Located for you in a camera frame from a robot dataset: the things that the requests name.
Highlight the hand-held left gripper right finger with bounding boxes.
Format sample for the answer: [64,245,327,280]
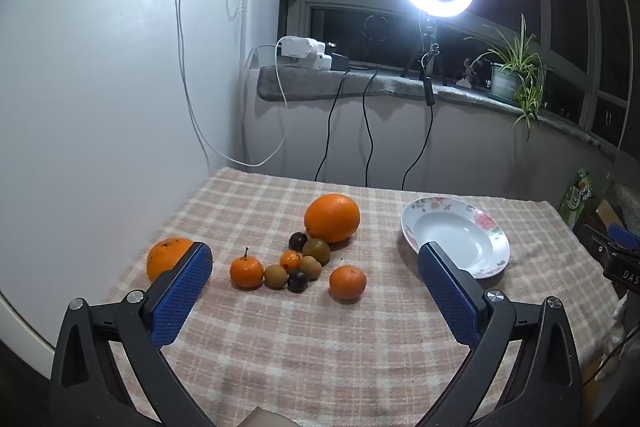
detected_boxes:
[417,241,585,427]

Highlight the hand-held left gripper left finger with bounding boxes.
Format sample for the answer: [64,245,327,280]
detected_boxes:
[49,241,216,427]

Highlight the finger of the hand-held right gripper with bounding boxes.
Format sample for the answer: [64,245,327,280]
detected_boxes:
[589,232,626,260]
[606,223,640,253]

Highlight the orange with dark marks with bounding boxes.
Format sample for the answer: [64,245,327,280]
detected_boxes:
[146,237,195,283]

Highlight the mandarin with stem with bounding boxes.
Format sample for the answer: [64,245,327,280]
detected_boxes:
[229,246,265,290]

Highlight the white floral plate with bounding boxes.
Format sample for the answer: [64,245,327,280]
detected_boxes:
[401,196,511,280]

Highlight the round mandarin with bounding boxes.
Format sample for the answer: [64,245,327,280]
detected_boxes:
[328,265,367,301]

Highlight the large brown kiwi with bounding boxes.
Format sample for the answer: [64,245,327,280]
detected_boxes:
[302,237,332,266]

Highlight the large smooth orange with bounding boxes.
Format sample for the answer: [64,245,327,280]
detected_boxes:
[304,194,361,244]

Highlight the brown cardboard box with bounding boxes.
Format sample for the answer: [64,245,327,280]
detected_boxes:
[594,199,627,229]

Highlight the white lace cloth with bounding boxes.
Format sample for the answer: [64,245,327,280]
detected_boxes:
[607,182,640,228]

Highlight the green snack packet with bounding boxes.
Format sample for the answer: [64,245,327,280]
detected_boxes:
[559,169,596,225]

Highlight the pink checked tablecloth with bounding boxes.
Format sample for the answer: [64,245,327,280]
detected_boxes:
[100,166,623,427]

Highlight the pale ceramic plant pot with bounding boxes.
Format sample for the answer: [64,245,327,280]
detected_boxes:
[489,62,523,102]

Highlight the white refrigerator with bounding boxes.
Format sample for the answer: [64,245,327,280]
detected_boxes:
[0,0,247,350]

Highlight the spider plant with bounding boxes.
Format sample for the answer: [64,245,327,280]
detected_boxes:
[464,13,551,142]

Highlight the small figurine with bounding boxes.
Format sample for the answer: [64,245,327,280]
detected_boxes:
[457,57,481,88]

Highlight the white power adapter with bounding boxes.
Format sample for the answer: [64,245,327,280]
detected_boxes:
[300,53,333,72]

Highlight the black tripod stand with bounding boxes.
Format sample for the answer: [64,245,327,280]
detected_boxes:
[400,14,451,85]

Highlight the white power adapters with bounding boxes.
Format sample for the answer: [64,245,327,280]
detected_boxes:
[278,36,326,60]

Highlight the black cable with inline switch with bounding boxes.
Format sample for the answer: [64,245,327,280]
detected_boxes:
[401,49,437,190]

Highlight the short white cable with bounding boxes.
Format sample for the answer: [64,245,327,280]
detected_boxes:
[247,44,290,105]

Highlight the long white cable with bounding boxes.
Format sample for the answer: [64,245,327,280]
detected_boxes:
[176,0,288,168]

